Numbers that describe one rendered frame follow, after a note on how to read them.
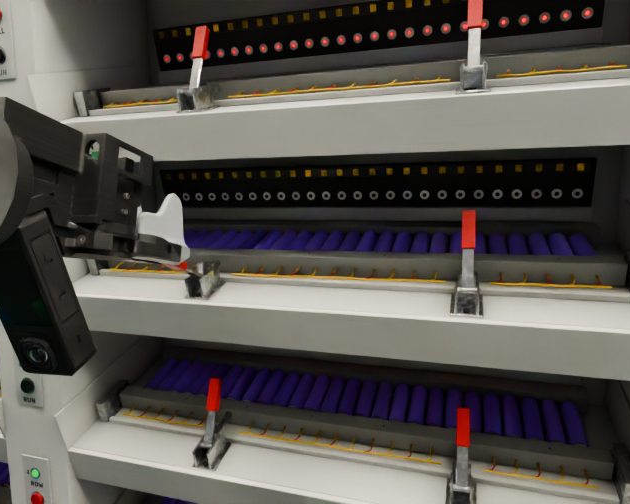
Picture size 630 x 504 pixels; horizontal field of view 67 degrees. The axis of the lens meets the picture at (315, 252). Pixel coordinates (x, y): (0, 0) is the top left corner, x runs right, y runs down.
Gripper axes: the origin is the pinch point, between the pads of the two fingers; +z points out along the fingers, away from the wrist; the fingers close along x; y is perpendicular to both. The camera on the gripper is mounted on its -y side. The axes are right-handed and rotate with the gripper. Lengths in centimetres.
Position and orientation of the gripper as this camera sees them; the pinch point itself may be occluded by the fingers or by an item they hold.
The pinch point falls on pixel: (170, 259)
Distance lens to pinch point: 47.2
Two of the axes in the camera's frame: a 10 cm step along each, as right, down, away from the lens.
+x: -9.5, -0.3, 3.0
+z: 3.0, 1.2, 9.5
